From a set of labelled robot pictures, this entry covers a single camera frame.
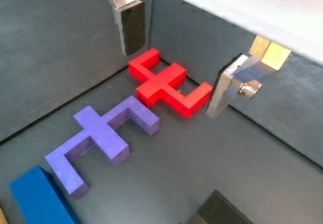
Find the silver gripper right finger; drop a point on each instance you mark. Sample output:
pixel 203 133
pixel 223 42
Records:
pixel 239 76

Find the red cross-shaped block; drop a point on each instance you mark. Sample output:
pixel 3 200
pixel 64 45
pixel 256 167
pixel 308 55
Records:
pixel 158 87

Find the blue rectangular bar block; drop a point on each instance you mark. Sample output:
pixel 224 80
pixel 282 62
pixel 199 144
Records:
pixel 40 200

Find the purple cross-shaped block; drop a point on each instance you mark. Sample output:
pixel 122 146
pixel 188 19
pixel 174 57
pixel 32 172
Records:
pixel 99 134

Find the black angle bracket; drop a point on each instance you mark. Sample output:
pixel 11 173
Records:
pixel 218 211

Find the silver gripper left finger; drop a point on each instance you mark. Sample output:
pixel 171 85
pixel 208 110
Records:
pixel 130 19

